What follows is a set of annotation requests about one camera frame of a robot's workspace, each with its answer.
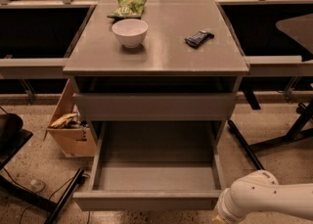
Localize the grey drawer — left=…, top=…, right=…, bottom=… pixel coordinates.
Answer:
left=73, top=121, right=226, bottom=211
left=73, top=93, right=236, bottom=121

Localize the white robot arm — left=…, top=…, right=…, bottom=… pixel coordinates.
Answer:
left=212, top=170, right=313, bottom=224

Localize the grey top drawer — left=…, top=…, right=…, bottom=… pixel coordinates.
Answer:
left=73, top=93, right=236, bottom=121

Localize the grey drawer cabinet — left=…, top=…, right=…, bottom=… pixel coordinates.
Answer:
left=63, top=0, right=250, bottom=128

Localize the black stand leg right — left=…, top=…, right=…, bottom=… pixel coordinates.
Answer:
left=228, top=100, right=313, bottom=170

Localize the black stand leg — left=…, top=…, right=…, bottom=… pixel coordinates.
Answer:
left=0, top=168, right=84, bottom=224
left=228, top=100, right=313, bottom=170

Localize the black stand leg left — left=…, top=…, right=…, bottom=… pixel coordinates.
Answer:
left=0, top=168, right=84, bottom=224

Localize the wooden box on floor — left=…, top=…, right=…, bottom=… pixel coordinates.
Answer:
left=47, top=81, right=96, bottom=157

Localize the crumpled snack bag in box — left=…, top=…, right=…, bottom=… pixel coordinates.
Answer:
left=50, top=113, right=76, bottom=129

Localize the dark blue snack bar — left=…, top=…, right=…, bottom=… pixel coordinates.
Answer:
left=185, top=30, right=214, bottom=48

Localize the white ceramic bowl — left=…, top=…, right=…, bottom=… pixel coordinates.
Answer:
left=112, top=19, right=148, bottom=48

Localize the black office chair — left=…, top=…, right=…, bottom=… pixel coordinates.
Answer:
left=0, top=113, right=32, bottom=169

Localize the green chip bag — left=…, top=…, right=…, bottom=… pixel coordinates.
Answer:
left=108, top=0, right=147, bottom=19

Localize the black floor cable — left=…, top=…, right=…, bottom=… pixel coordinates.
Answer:
left=0, top=168, right=92, bottom=224

